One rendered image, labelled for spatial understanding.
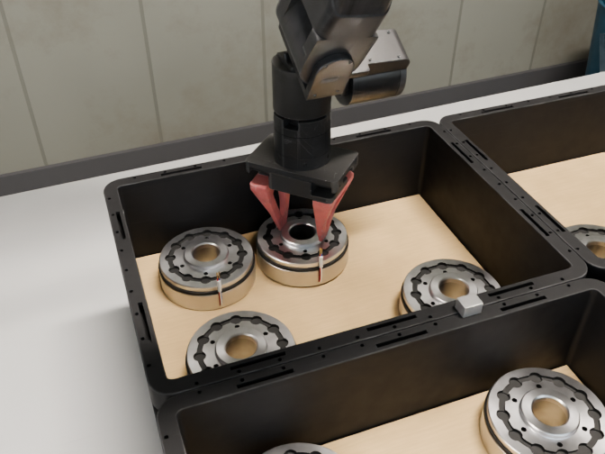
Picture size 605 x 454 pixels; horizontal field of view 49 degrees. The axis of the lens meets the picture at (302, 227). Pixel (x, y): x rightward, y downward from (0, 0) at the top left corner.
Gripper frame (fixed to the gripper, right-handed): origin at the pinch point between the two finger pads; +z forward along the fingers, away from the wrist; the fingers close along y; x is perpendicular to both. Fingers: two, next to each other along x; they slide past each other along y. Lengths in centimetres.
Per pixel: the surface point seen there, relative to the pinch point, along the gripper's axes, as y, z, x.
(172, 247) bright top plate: 12.4, 1.5, 7.5
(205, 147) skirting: 96, 80, -126
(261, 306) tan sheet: 0.7, 4.5, 9.1
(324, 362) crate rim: -11.5, -5.2, 21.3
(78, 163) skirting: 127, 77, -93
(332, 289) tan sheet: -5.2, 4.4, 3.6
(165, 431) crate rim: -3.7, -5.0, 31.6
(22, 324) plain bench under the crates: 33.8, 17.2, 13.2
